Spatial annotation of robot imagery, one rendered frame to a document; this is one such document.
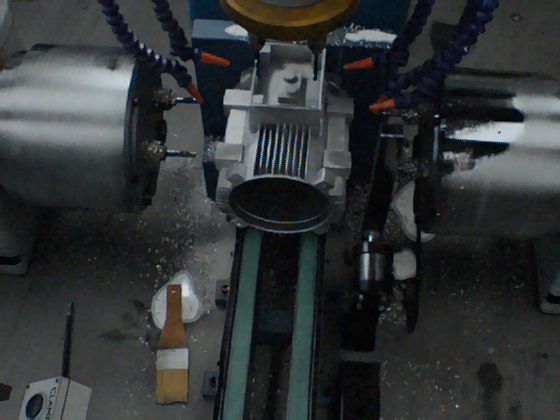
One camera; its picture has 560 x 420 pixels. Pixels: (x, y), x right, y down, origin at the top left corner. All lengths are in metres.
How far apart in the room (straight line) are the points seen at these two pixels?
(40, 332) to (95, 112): 0.42
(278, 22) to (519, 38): 0.88
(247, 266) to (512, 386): 0.46
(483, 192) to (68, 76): 0.59
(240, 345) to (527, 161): 0.48
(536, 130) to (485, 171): 0.09
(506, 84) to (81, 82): 0.59
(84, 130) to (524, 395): 0.78
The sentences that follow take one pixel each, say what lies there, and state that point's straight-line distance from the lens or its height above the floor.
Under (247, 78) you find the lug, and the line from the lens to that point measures 1.19.
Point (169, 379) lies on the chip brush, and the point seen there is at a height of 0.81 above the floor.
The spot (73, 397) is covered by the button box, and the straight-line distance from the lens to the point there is 0.99.
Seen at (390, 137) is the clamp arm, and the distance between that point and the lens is 0.93.
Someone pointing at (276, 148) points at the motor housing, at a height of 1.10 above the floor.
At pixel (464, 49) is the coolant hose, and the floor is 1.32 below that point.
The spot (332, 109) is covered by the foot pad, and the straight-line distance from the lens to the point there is 1.17.
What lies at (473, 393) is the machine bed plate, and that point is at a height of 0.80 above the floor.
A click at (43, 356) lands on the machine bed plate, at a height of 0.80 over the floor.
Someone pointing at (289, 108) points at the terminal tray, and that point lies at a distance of 1.08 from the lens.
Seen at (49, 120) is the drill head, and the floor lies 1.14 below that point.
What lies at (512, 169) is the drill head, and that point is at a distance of 1.08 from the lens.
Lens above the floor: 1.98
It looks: 58 degrees down
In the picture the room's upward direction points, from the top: straight up
